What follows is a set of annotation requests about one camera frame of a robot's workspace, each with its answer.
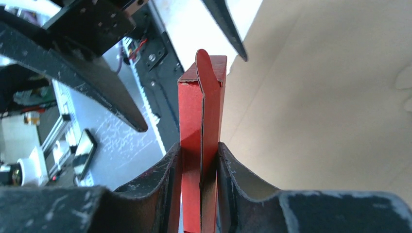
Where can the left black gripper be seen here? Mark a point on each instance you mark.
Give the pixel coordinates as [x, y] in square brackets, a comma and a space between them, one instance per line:
[80, 29]

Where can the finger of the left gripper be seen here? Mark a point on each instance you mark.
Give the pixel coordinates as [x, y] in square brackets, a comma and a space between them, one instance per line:
[220, 13]

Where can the red paper box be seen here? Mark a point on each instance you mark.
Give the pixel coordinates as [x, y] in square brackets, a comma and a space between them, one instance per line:
[200, 101]

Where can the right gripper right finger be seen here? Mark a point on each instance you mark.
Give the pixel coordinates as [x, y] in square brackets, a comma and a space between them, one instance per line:
[249, 204]

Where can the black smartphone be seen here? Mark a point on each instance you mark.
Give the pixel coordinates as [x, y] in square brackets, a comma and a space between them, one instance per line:
[84, 153]

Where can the large flat cardboard sheet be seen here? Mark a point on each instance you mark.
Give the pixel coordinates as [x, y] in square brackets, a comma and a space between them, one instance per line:
[324, 101]

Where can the white cylinder object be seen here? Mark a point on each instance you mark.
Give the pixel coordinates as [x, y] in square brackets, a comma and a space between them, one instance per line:
[24, 172]

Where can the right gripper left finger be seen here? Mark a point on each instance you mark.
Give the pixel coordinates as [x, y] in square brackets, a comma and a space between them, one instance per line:
[150, 203]

